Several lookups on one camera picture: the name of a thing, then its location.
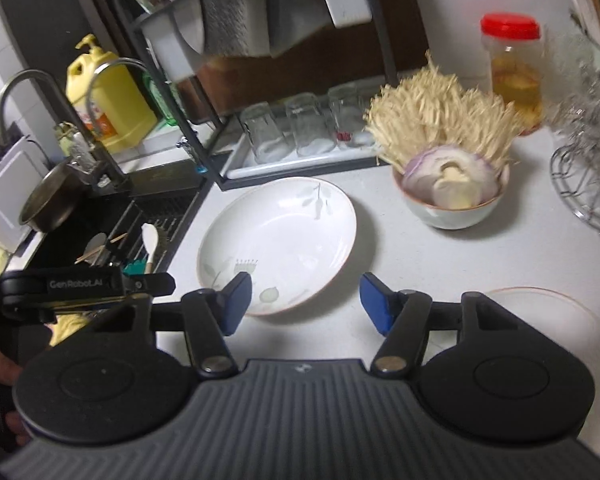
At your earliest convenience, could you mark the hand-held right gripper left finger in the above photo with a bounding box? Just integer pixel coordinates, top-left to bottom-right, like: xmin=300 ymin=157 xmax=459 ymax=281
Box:
xmin=94 ymin=272 xmax=254 ymax=379

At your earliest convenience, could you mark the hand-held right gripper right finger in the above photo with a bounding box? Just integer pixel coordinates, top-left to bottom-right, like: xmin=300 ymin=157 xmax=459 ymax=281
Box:
xmin=359 ymin=272 xmax=523 ymax=380

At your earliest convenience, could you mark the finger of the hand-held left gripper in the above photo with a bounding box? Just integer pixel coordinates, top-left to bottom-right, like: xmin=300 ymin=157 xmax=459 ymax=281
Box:
xmin=0 ymin=269 xmax=177 ymax=324

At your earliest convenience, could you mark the white leaf print plate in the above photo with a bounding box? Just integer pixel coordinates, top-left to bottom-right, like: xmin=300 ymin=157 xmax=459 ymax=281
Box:
xmin=196 ymin=176 xmax=358 ymax=318

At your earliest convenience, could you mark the person's left hand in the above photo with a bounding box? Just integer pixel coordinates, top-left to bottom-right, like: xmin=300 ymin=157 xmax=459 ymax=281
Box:
xmin=0 ymin=344 xmax=31 ymax=449

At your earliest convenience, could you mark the metal spoon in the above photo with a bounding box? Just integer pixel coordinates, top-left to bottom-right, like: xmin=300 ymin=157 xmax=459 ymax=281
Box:
xmin=82 ymin=232 xmax=109 ymax=266

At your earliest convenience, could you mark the wooden chopstick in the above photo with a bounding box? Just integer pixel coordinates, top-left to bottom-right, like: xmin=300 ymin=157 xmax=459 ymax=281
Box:
xmin=75 ymin=232 xmax=129 ymax=265

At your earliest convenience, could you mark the yellow cloth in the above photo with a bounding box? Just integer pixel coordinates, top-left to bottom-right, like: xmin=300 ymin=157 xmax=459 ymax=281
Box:
xmin=49 ymin=310 xmax=103 ymax=347

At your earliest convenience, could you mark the white spoon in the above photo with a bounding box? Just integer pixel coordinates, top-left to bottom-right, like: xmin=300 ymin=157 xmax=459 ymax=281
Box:
xmin=141 ymin=223 xmax=160 ymax=275

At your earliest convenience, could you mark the steel pot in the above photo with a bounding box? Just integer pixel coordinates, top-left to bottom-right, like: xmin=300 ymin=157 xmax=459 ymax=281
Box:
xmin=19 ymin=160 xmax=88 ymax=233

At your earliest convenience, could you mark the black kitchen sink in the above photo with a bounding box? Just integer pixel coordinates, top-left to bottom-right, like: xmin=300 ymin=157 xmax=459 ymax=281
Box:
xmin=25 ymin=160 xmax=216 ymax=281

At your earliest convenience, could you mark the white ceramic bowl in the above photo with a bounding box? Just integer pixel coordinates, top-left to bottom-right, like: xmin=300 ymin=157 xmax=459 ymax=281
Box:
xmin=392 ymin=162 xmax=511 ymax=231

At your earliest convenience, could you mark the white cutting board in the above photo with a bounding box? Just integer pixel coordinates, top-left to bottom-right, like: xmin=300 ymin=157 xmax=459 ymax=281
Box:
xmin=0 ymin=135 xmax=51 ymax=256

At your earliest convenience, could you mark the halved red onion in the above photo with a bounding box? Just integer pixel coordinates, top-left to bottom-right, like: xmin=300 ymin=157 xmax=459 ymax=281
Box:
xmin=402 ymin=144 xmax=501 ymax=209

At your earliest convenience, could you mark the clear drinking glass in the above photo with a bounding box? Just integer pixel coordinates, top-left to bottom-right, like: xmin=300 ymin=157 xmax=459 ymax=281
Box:
xmin=285 ymin=92 xmax=337 ymax=157
xmin=328 ymin=83 xmax=376 ymax=148
xmin=239 ymin=101 xmax=287 ymax=163

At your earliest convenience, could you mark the yellow detergent bottle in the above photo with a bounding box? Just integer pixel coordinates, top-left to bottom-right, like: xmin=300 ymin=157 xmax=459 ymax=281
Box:
xmin=65 ymin=34 xmax=159 ymax=155

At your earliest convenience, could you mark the green glass bottle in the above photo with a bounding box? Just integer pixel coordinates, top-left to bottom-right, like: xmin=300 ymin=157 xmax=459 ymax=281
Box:
xmin=142 ymin=72 xmax=182 ymax=129

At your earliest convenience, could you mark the enoki mushroom bunch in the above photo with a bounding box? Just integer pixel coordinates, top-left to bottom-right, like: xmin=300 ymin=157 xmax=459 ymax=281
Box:
xmin=364 ymin=50 xmax=526 ymax=171

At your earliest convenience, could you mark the grey arched faucet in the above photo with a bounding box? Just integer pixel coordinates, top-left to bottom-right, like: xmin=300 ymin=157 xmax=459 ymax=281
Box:
xmin=0 ymin=69 xmax=131 ymax=193

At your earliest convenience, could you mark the chrome curved faucet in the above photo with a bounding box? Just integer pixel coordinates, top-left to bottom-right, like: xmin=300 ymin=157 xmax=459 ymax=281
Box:
xmin=86 ymin=57 xmax=193 ymax=153

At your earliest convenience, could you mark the black dish rack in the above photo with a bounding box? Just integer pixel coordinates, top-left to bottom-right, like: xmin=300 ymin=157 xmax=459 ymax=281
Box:
xmin=111 ymin=0 xmax=400 ymax=192

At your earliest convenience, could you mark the crystal glass cup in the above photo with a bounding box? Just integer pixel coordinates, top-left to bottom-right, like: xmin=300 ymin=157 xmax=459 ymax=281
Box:
xmin=545 ymin=67 xmax=600 ymax=146

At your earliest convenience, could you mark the chrome wire cup rack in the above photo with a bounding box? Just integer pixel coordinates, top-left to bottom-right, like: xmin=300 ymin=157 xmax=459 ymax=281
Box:
xmin=550 ymin=145 xmax=600 ymax=235

